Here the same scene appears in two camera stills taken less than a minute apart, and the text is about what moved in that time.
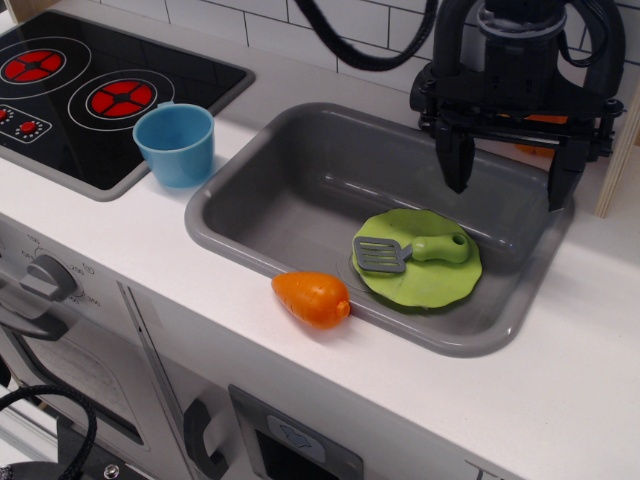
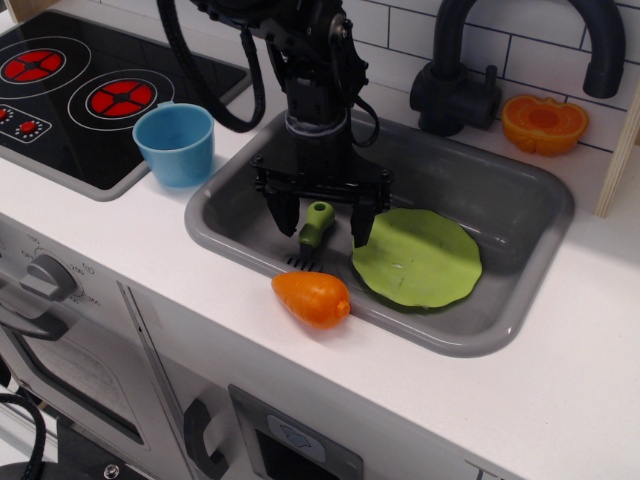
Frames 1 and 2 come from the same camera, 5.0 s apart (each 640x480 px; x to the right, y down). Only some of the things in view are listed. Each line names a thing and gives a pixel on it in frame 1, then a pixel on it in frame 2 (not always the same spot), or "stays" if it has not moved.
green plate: x=425 y=284 stays
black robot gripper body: x=511 y=85 -> x=322 y=165
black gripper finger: x=566 y=169 -> x=362 y=220
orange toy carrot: x=313 y=300 stays
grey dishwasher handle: x=196 y=418 stays
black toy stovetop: x=71 y=94 stays
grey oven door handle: x=29 y=312 stays
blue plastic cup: x=177 y=141 stays
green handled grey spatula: x=389 y=255 -> x=320 y=215
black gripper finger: x=456 y=152 -> x=285 y=210
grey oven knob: x=51 y=277 stays
